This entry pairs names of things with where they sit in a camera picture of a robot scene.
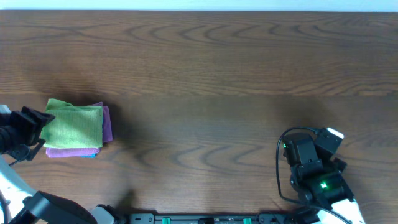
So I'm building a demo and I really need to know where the light green microfiber cloth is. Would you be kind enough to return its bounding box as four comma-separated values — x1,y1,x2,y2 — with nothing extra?
41,98,103,149

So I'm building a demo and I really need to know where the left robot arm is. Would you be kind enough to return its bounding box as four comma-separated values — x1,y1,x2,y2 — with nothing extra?
1,105,127,224

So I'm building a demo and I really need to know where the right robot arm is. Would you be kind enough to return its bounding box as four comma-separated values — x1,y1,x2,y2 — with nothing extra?
290,157,364,223

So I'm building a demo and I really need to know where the folded purple cloth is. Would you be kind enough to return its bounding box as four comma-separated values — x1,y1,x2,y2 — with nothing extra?
46,102,113,158

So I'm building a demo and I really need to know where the black right camera cable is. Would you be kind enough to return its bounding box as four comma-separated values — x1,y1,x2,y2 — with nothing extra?
275,126,352,224

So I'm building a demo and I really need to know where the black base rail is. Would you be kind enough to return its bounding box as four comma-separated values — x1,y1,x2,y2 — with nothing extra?
129,213,296,224

